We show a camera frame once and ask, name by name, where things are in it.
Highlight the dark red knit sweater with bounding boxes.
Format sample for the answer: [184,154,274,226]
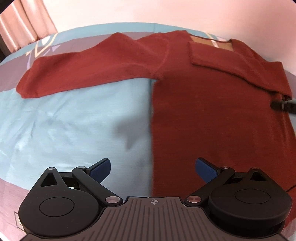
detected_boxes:
[16,31,295,197]

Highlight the blue patterned bed sheet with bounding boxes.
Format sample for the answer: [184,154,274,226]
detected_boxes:
[0,22,296,241]

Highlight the pink curtain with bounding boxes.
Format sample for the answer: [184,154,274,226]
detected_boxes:
[1,0,57,53]

